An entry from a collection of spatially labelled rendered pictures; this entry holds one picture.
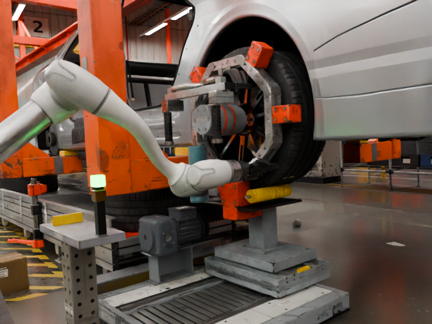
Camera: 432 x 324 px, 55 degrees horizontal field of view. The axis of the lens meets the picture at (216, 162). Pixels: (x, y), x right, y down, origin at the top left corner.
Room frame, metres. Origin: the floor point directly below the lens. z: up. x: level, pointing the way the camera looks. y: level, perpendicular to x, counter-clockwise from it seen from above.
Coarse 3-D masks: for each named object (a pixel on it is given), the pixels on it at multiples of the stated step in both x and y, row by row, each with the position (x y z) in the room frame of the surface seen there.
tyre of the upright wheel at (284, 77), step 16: (240, 48) 1.90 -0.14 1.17; (272, 64) 1.75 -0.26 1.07; (288, 64) 1.76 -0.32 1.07; (304, 64) 1.83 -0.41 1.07; (288, 80) 1.69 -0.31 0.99; (304, 80) 1.75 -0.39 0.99; (288, 96) 1.69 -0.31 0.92; (304, 96) 1.70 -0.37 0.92; (304, 112) 1.68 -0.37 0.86; (288, 128) 1.69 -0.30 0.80; (304, 128) 1.70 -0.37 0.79; (208, 144) 2.10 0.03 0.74; (288, 144) 1.69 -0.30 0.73; (304, 144) 1.72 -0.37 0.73; (320, 144) 1.79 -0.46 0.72; (272, 160) 1.76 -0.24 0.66; (288, 160) 1.71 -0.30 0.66; (304, 160) 1.78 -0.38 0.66; (272, 176) 1.77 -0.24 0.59; (288, 176) 1.81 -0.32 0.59
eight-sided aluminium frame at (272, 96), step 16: (208, 64) 1.94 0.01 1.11; (224, 64) 1.86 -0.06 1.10; (240, 64) 1.77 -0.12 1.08; (256, 80) 1.71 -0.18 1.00; (272, 80) 1.70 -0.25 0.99; (272, 96) 1.65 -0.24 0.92; (192, 112) 2.05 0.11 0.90; (192, 128) 2.06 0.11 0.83; (272, 128) 1.65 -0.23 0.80; (272, 144) 1.65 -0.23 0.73
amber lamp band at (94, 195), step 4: (92, 192) 1.40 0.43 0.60; (96, 192) 1.38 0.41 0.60; (100, 192) 1.39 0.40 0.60; (104, 192) 1.40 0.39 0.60; (92, 196) 1.40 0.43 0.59; (96, 196) 1.38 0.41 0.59; (100, 196) 1.39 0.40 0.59; (104, 196) 1.40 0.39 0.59; (92, 200) 1.40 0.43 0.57; (96, 200) 1.38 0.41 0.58; (100, 200) 1.39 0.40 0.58; (104, 200) 1.40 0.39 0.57
